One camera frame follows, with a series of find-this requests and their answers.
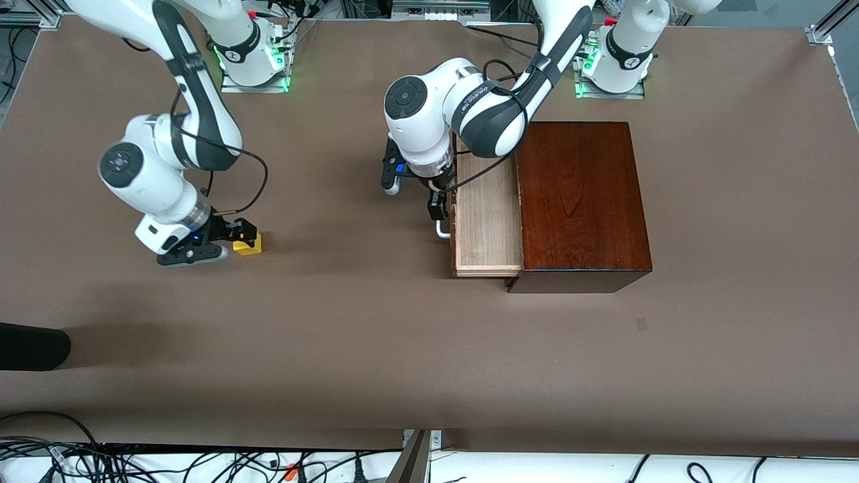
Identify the wooden drawer with white handle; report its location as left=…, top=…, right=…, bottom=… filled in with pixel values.
left=436, top=134, right=524, bottom=277

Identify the dark brown wooden cabinet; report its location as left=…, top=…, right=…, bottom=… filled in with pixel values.
left=505, top=121, right=653, bottom=294

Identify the white power strip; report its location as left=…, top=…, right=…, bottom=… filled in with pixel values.
left=391, top=0, right=491, bottom=22

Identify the black cylinder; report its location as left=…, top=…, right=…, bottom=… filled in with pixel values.
left=0, top=322, right=72, bottom=372

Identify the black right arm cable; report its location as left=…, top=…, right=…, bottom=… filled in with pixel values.
left=171, top=84, right=269, bottom=217

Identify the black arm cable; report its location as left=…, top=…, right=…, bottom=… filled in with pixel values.
left=436, top=59, right=538, bottom=195
left=171, top=84, right=269, bottom=217

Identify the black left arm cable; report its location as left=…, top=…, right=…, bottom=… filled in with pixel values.
left=436, top=59, right=538, bottom=195

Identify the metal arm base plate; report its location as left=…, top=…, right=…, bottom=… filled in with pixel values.
left=574, top=34, right=646, bottom=100
left=220, top=40, right=291, bottom=93

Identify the black cable on table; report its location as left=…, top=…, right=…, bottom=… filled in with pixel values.
left=466, top=23, right=539, bottom=42

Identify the metal bracket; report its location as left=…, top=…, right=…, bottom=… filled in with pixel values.
left=386, top=429, right=444, bottom=483

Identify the aluminium frame profile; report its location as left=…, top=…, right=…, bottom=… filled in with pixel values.
left=805, top=0, right=859, bottom=46

